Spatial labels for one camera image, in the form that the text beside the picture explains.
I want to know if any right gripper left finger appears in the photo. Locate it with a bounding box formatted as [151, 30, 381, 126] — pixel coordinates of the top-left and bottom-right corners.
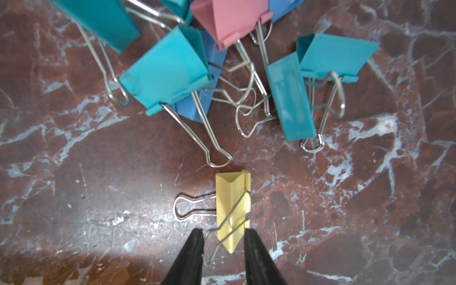
[161, 228, 204, 285]

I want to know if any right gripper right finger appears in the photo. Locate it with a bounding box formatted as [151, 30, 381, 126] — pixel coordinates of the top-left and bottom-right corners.
[243, 229, 286, 285]

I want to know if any yellow binder clip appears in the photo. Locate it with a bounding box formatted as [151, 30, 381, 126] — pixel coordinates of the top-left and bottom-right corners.
[173, 171, 252, 267]

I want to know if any teal binder clip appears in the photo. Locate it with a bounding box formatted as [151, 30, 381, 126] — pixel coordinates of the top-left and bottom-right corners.
[297, 33, 380, 153]
[266, 52, 317, 141]
[119, 24, 233, 168]
[51, 0, 141, 106]

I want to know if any blue binder clip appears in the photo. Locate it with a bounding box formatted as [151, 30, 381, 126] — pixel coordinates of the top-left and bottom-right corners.
[172, 0, 305, 124]

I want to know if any pink binder clip middle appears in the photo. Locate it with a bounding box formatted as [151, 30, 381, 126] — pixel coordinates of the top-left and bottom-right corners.
[190, 0, 274, 106]

